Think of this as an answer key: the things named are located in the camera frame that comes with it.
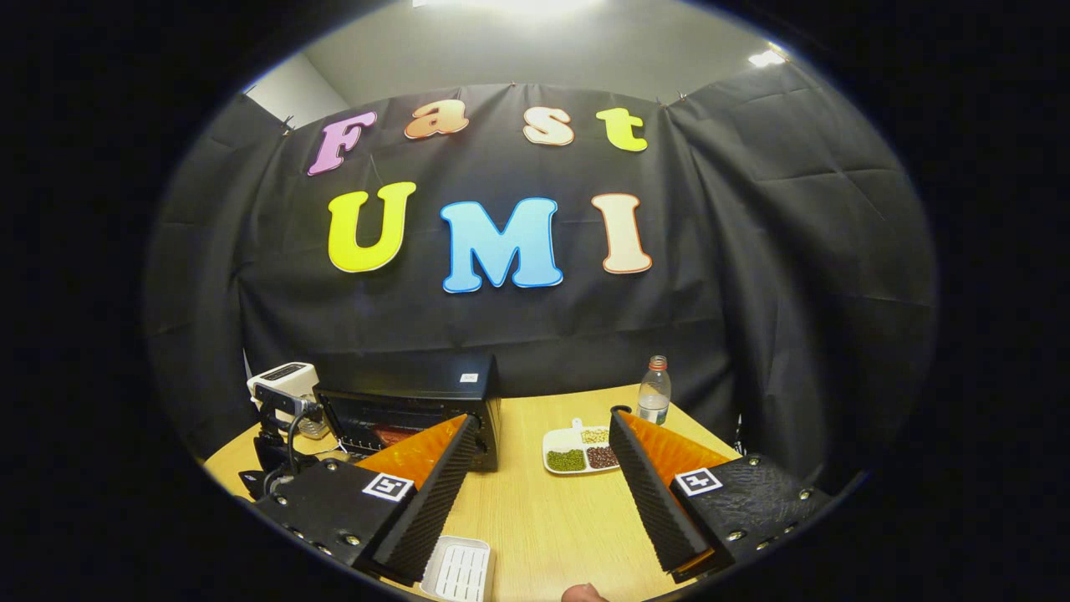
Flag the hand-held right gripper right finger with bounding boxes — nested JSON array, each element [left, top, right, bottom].
[[607, 407, 838, 576]]

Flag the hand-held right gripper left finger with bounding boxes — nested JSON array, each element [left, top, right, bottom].
[[249, 413, 482, 586]]

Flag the black electric oven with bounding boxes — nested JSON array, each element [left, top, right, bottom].
[[313, 351, 502, 473]]

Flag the small white slotted tray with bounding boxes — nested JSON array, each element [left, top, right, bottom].
[[420, 535, 492, 601]]

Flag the white toaster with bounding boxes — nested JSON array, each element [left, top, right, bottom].
[[247, 362, 327, 440]]

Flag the white divided plate with beans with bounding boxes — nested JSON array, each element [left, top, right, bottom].
[[543, 418, 621, 476]]

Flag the clear plastic bottle red label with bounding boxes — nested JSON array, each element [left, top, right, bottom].
[[637, 355, 672, 426]]

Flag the large ceiling light panel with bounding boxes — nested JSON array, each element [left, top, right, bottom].
[[414, 0, 603, 13]]

